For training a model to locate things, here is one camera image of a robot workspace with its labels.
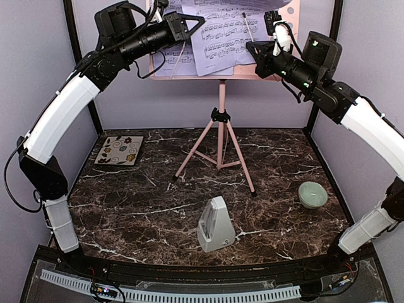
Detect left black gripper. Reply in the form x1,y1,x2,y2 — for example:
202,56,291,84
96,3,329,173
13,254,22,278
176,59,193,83
117,9,205,62

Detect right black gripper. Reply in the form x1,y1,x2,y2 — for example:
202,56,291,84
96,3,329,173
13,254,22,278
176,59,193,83
246,40,319,95

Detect purple sheet music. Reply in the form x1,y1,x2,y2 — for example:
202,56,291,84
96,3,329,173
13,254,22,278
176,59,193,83
145,0,196,78
181,0,290,76

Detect pink music stand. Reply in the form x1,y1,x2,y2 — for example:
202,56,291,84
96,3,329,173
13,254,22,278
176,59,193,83
151,1,300,197

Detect white metronome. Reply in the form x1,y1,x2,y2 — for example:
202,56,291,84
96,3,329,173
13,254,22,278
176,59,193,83
197,196,235,253

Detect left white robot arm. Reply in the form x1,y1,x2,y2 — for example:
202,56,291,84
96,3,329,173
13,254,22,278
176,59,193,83
13,1,205,275

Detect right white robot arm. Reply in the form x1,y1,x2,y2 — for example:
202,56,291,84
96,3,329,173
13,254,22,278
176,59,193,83
246,32,403,274

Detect pale green bowl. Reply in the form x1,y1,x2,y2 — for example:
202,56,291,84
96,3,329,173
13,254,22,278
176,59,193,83
298,181,328,210

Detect floral ceramic tile coaster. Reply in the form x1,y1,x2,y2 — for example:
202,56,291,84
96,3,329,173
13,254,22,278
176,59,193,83
95,136,143,166

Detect small circuit board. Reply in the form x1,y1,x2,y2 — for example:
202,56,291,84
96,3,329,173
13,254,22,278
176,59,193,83
90,284,119,299

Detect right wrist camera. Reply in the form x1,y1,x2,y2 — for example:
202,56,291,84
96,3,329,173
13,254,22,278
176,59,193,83
264,11,302,56

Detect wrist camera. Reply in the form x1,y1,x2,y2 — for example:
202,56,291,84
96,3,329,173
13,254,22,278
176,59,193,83
264,11,302,56
146,0,169,23

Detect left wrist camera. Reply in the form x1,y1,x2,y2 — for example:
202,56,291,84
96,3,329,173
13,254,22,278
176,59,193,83
146,0,169,23

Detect right black frame post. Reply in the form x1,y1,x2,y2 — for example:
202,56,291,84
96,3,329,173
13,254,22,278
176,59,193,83
305,0,344,136

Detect black frame post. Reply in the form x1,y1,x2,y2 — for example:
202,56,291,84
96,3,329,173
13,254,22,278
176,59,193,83
305,0,344,136
62,1,104,136

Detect left black frame post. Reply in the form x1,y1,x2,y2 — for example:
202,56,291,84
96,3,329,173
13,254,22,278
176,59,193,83
62,1,104,136

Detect white slotted cable duct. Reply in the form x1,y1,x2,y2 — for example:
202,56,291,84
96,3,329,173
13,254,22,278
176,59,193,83
40,270,301,302

